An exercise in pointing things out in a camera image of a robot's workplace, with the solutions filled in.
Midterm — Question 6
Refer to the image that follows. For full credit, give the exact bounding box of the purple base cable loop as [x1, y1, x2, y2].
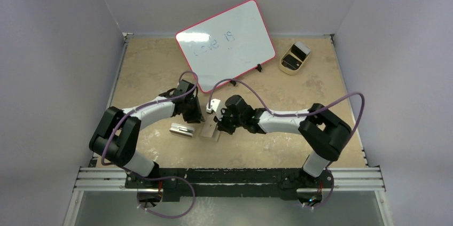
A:
[137, 176, 197, 220]

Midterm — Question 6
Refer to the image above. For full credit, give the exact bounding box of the pink framed whiteboard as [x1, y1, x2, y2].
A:
[175, 0, 276, 93]

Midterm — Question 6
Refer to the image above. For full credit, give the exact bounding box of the black whiteboard stand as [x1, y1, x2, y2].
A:
[229, 64, 262, 86]

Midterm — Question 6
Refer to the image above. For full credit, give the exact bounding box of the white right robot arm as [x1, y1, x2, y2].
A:
[206, 95, 353, 187]

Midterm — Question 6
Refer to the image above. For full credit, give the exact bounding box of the stack of grey cards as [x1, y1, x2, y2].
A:
[293, 42, 311, 57]

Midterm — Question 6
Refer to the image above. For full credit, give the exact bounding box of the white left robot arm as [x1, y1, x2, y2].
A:
[89, 80, 204, 188]

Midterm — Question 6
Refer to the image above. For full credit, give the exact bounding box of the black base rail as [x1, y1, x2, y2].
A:
[125, 168, 334, 205]

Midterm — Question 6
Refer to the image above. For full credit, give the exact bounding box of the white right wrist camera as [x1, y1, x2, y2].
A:
[206, 99, 221, 114]

